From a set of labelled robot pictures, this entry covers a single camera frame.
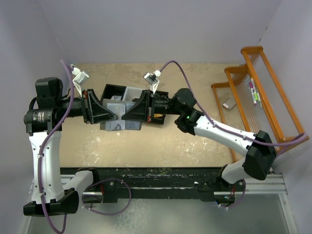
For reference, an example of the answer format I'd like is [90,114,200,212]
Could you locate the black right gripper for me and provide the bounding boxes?
[122,89,183,122]

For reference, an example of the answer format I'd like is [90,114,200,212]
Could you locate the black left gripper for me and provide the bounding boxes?
[56,88,117,124]

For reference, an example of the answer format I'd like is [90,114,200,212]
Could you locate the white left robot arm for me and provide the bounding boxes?
[23,78,117,217]

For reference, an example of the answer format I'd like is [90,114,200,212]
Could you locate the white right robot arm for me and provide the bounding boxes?
[121,88,277,191]

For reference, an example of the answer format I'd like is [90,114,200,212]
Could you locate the black bin with gold cards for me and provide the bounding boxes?
[150,91,169,125]

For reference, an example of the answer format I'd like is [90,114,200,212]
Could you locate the silver cards stack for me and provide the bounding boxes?
[111,96,122,100]

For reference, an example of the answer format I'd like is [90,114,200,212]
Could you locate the orange wooden rack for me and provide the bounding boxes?
[211,46,310,165]

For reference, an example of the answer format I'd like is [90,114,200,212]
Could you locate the pink marker pen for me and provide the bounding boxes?
[249,78,256,98]

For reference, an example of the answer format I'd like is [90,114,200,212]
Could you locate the green marker pen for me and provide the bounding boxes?
[253,90,263,109]

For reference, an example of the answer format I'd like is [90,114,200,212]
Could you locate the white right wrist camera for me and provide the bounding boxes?
[143,70,161,94]

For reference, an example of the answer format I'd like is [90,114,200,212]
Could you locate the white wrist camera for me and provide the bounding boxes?
[143,70,161,94]
[72,67,90,97]

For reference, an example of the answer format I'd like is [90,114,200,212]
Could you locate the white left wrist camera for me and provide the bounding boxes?
[72,67,90,97]

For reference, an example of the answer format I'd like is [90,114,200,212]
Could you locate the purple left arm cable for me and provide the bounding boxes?
[39,59,75,234]

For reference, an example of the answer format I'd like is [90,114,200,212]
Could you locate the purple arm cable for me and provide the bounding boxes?
[39,59,75,234]
[159,60,308,156]

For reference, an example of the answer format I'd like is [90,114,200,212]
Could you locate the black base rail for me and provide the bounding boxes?
[59,166,247,203]

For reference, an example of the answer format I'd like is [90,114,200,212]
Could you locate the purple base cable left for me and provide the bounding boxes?
[81,177,133,215]

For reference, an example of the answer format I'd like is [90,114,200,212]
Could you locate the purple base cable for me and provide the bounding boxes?
[81,177,133,215]
[215,180,247,211]

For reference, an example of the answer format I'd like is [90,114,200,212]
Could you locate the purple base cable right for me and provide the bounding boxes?
[215,180,247,211]

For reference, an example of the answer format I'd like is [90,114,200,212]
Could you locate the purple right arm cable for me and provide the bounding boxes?
[159,60,308,156]

